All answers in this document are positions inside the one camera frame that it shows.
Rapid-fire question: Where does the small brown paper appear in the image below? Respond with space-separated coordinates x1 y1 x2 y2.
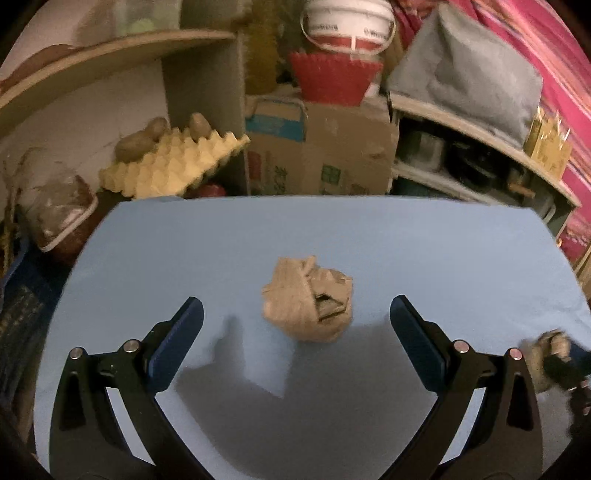
519 330 572 393

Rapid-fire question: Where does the brown paper ball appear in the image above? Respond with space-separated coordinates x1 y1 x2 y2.
262 256 353 343

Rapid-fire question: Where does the light blue table cloth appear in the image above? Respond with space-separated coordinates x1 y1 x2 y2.
34 196 590 479

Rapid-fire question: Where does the yellow wicker basket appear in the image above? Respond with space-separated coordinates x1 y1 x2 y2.
524 106 572 181

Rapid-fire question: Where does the dusty plastic bag container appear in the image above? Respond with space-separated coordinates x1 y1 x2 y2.
18 152 98 253

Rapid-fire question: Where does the grey wooden shelf cabinet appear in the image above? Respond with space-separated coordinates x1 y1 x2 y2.
388 93 582 237

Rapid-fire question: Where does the yellow egg tray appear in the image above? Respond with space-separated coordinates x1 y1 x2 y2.
99 129 250 200

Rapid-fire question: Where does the brown potato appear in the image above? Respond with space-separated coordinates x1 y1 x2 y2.
114 131 155 163
188 112 212 142

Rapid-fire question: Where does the striped pink red cloth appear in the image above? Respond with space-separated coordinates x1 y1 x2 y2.
397 1 590 252

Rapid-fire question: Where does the grey fabric bag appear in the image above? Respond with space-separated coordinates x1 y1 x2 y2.
387 3 543 148

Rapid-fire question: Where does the cardboard box blue label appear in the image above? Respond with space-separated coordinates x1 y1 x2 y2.
245 90 399 196

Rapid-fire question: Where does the red plastic basket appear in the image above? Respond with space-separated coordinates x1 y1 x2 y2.
288 52 383 107

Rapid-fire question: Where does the white red plastic bucket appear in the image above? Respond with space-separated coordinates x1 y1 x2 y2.
300 0 397 55

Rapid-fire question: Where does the yellow oil jug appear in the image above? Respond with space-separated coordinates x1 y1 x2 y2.
245 1 293 95

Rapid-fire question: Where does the wall shelf plank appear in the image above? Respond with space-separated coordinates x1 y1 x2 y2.
1 29 236 137

